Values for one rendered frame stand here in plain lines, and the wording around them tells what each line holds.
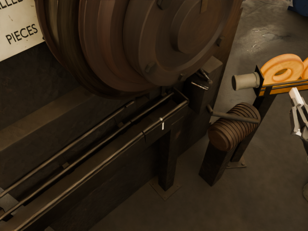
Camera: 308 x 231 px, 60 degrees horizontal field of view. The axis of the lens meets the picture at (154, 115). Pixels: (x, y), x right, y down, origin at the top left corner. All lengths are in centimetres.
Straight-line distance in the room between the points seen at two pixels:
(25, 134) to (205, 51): 47
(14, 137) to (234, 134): 78
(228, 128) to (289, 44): 152
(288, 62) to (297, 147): 87
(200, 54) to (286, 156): 126
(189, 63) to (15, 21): 35
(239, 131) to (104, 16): 81
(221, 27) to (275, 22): 210
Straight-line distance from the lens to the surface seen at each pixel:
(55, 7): 44
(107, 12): 45
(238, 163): 164
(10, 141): 72
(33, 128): 72
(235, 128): 112
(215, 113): 104
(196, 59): 61
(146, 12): 42
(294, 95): 103
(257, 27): 259
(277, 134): 184
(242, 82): 106
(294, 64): 109
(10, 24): 58
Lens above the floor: 142
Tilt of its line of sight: 54 degrees down
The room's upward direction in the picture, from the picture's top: straight up
